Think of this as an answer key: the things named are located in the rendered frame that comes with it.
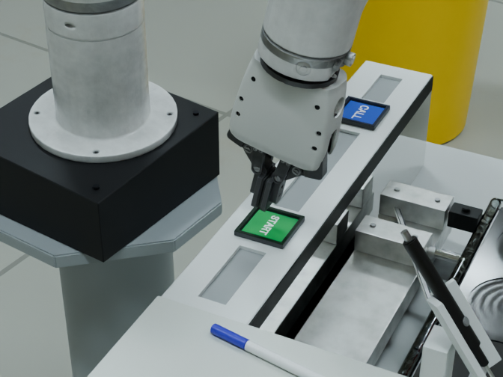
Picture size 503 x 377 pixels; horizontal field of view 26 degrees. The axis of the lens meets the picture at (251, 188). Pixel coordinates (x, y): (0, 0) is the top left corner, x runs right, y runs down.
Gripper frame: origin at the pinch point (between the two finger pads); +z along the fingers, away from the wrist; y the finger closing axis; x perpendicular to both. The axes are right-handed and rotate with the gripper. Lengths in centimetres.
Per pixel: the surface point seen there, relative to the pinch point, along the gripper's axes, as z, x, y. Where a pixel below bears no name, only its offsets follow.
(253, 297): 4.3, 10.7, -4.6
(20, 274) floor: 120, -76, 77
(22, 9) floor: 137, -199, 164
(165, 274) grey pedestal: 36.0, -17.2, 16.3
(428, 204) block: 7.6, -18.9, -13.7
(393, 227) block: 8.1, -12.9, -11.6
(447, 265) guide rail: 13.3, -17.2, -18.6
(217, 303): 4.9, 13.0, -2.0
